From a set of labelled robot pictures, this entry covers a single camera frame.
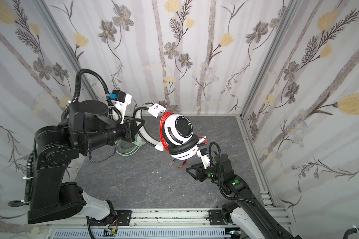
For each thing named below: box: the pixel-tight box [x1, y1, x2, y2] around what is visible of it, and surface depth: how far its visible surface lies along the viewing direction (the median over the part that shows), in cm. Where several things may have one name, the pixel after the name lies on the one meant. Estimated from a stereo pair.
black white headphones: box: [133, 103, 207, 167], surface depth 42 cm
